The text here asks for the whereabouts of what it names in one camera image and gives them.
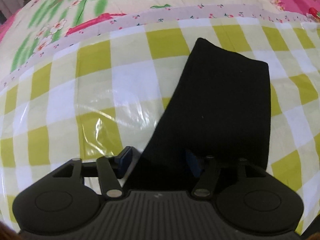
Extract yellow checkered plastic sheet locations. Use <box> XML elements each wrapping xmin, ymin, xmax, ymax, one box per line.
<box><xmin>1</xmin><ymin>17</ymin><xmax>319</xmax><ymax>232</ymax></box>

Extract floral pink bedspread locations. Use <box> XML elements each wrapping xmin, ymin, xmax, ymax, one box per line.
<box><xmin>1</xmin><ymin>0</ymin><xmax>319</xmax><ymax>78</ymax></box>

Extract black pants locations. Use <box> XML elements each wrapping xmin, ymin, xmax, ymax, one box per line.
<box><xmin>124</xmin><ymin>38</ymin><xmax>271</xmax><ymax>191</ymax></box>

